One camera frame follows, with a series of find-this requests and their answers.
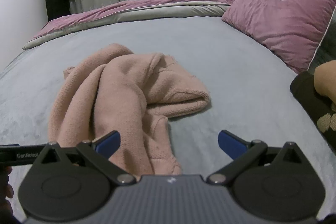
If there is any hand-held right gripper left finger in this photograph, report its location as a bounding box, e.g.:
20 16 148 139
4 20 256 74
34 131 137 185

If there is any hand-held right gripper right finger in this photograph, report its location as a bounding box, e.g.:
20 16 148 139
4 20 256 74
207 130 307 185

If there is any pink knit sweater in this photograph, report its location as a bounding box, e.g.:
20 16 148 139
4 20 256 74
49 43 211 176

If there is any person's left hand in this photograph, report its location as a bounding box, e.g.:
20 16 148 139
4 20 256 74
0 166 14 199

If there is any grey blue bed sheet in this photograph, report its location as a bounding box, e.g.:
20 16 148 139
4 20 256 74
0 15 336 224

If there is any dark brown spotted sweater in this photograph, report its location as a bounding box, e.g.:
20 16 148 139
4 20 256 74
290 72 336 140

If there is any tan folded garment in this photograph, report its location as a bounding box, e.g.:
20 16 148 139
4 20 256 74
314 60 336 104

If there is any mauve and grey duvet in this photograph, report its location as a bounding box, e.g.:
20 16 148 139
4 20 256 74
22 0 231 51

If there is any large mauve pillow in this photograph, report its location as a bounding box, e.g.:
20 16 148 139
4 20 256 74
222 0 336 75

